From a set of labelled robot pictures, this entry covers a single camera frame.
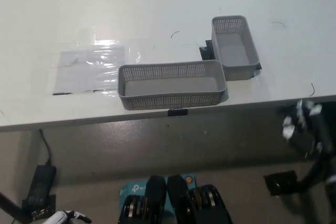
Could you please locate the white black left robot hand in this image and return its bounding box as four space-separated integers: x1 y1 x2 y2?
43 209 92 224

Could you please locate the small black tape piece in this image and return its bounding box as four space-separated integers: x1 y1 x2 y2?
167 108 190 118

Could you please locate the large black tape patch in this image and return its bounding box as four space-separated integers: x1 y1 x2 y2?
198 39 264 79

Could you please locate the black power adapter brick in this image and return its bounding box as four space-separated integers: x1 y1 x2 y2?
27 164 57 204

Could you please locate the black adapter cable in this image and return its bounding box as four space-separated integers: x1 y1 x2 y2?
38 129 53 166

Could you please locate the long grey perforated plastic basket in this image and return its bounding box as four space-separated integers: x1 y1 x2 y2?
118 59 228 111

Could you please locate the small grey perforated plastic basket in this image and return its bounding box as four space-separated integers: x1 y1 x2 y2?
211 15 261 81

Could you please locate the clear plastic sheet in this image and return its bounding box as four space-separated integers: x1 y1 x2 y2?
47 39 141 96

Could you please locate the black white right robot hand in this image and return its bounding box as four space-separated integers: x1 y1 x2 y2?
281 99 325 159

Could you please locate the teal tp-link box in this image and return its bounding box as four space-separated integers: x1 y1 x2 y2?
119 173 197 212

